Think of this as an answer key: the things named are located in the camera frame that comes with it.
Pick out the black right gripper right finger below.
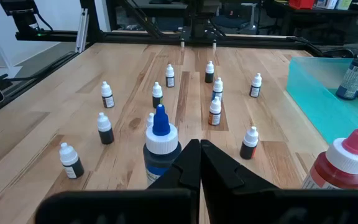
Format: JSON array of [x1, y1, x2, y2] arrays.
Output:
[[200, 139, 358, 224]]

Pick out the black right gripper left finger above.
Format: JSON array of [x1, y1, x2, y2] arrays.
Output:
[[35, 138, 202, 224]]

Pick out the large blue coloring bottle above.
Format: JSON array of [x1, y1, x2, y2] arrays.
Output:
[[142, 104, 182, 187]]

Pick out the small dark dropper bottle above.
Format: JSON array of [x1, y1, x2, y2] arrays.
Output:
[[249, 73, 263, 98], [58, 142, 85, 180], [96, 112, 116, 145], [204, 60, 215, 84], [239, 126, 259, 161], [100, 81, 116, 109], [165, 63, 176, 88], [145, 112, 155, 130]]

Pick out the small red-orange dropper bottle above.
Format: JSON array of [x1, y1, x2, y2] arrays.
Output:
[[208, 96, 223, 126]]

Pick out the small green dropper bottle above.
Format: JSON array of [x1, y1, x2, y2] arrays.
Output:
[[152, 82, 163, 109]]

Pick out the small blue dropper bottle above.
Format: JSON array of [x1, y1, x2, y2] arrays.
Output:
[[211, 77, 224, 102]]

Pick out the large red coloring bottle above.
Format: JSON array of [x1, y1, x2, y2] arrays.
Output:
[[301, 121, 358, 190]]

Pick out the large purple-tipped coloring bottle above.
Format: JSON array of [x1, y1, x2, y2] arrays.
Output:
[[336, 35, 358, 100]]

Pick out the teal translucent plastic bin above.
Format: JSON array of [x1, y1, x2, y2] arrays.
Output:
[[285, 57, 358, 174]]

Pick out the red box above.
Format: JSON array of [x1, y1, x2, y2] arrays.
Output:
[[288, 0, 316, 10]]

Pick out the black shelf table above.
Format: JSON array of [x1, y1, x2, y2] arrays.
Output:
[[272, 1, 358, 43]]

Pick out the white box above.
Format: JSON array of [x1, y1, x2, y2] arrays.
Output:
[[315, 0, 338, 9]]

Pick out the pale green box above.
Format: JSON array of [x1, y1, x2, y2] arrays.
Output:
[[336, 0, 353, 11]]

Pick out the black equipment box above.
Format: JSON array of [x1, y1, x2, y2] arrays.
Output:
[[0, 0, 54, 41]]

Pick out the silver metal bracket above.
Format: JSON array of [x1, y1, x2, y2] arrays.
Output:
[[75, 8, 89, 54]]

